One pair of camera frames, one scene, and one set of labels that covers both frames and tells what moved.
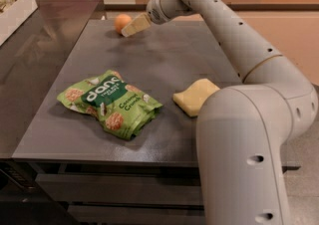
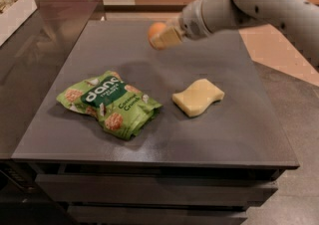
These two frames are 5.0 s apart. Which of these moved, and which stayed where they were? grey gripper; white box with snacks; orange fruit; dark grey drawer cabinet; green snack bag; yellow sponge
Moved: grey gripper; orange fruit
Stayed: yellow sponge; dark grey drawer cabinet; white box with snacks; green snack bag
